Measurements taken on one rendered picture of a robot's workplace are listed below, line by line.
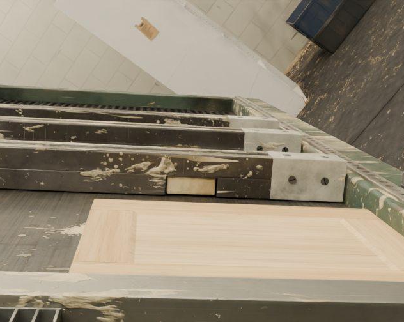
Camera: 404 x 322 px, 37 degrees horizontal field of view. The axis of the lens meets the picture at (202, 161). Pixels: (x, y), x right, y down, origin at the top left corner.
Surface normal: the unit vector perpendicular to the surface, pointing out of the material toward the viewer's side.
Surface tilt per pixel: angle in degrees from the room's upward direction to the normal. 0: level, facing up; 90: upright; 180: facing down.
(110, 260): 57
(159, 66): 90
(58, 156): 90
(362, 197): 33
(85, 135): 90
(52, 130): 90
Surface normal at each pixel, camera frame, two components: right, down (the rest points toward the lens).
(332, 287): 0.06, -0.98
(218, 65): -0.02, 0.33
